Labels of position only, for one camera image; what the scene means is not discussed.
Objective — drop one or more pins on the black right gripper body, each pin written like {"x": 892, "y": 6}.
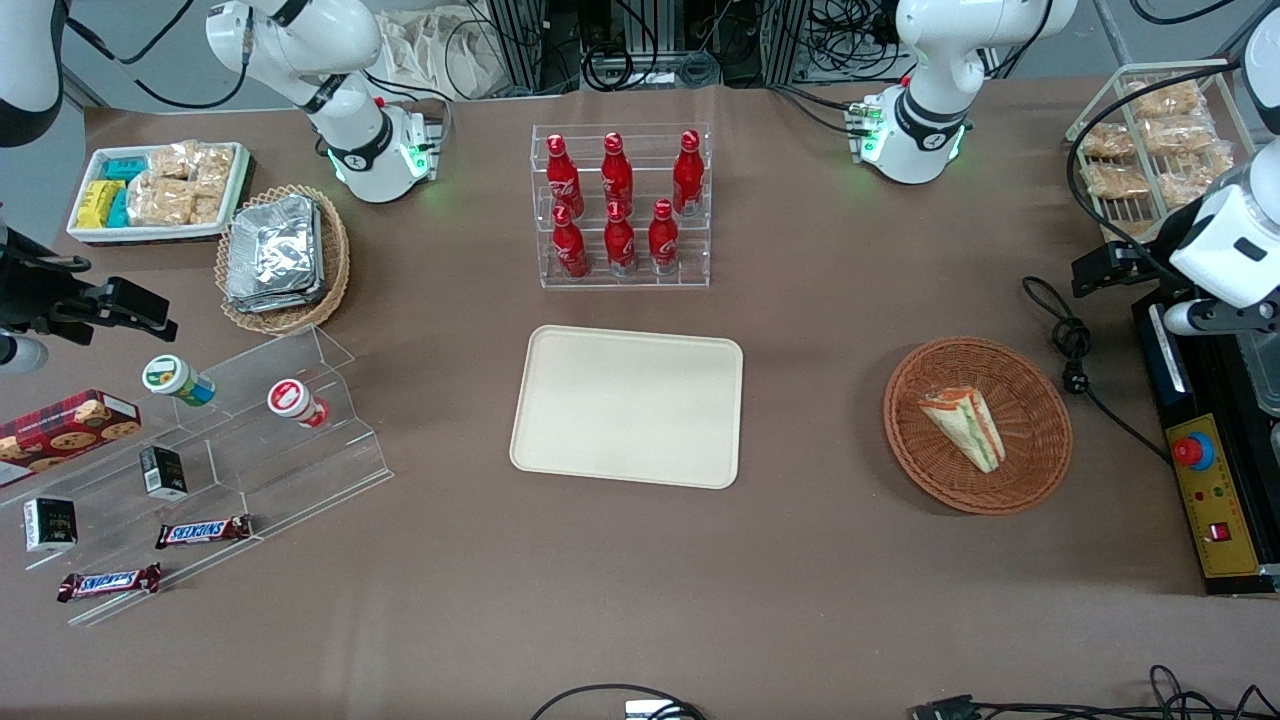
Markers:
{"x": 38, "y": 298}

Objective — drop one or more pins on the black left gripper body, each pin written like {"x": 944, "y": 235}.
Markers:
{"x": 1147, "y": 258}

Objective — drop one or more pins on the plastic-wrapped triangle sandwich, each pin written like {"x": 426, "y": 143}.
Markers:
{"x": 965, "y": 425}

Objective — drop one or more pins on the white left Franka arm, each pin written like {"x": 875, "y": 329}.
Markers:
{"x": 925, "y": 110}

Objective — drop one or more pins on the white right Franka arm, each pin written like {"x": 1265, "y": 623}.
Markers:
{"x": 365, "y": 150}

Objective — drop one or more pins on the brown wicker basket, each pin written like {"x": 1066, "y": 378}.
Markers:
{"x": 1030, "y": 450}

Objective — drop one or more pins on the light tan wicker basket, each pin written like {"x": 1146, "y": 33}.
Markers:
{"x": 335, "y": 270}

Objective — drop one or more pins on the cream plastic serving tray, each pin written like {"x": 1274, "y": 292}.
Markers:
{"x": 625, "y": 405}

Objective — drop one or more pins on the white rectangular snack bin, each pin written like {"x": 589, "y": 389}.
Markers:
{"x": 160, "y": 236}

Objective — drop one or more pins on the green-lidded white cup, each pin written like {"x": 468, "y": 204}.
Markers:
{"x": 170, "y": 378}

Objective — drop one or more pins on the bagged bread pastry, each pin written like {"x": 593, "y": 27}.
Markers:
{"x": 1190, "y": 180}
{"x": 1107, "y": 141}
{"x": 1180, "y": 135}
{"x": 1165, "y": 99}
{"x": 1115, "y": 181}

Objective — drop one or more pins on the teal snack packet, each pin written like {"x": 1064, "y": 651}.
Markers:
{"x": 119, "y": 210}
{"x": 125, "y": 169}

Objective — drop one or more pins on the yellow snack packet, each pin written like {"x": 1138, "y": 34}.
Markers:
{"x": 98, "y": 205}

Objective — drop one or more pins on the clear bagged rice crisp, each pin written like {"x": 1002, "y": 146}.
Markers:
{"x": 172, "y": 160}
{"x": 215, "y": 165}
{"x": 160, "y": 203}
{"x": 207, "y": 203}

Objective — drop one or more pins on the red cookie box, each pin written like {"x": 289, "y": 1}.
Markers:
{"x": 60, "y": 430}

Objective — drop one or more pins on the silver foil packet stack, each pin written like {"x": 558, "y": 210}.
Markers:
{"x": 275, "y": 255}

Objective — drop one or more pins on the small black carton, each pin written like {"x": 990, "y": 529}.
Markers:
{"x": 163, "y": 473}
{"x": 50, "y": 525}

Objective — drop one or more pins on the red-lidded white cup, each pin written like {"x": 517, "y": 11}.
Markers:
{"x": 292, "y": 400}

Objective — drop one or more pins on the clear acrylic stepped stand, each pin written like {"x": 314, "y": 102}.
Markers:
{"x": 290, "y": 470}

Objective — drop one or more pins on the brown Snickers bar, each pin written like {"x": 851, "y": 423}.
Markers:
{"x": 205, "y": 531}
{"x": 110, "y": 582}

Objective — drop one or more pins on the black machine with yellow panel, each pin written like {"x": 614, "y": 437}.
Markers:
{"x": 1215, "y": 500}

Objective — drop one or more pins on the cream cloth bag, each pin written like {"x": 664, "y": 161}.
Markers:
{"x": 435, "y": 50}

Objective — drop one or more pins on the red cola bottle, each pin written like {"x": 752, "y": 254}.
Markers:
{"x": 569, "y": 250}
{"x": 663, "y": 242}
{"x": 620, "y": 245}
{"x": 617, "y": 175}
{"x": 688, "y": 175}
{"x": 562, "y": 178}

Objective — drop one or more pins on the clear acrylic bottle rack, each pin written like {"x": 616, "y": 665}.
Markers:
{"x": 640, "y": 280}

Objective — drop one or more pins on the small grey device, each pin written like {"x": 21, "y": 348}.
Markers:
{"x": 650, "y": 711}

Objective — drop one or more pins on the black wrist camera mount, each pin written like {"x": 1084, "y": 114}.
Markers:
{"x": 1240, "y": 315}

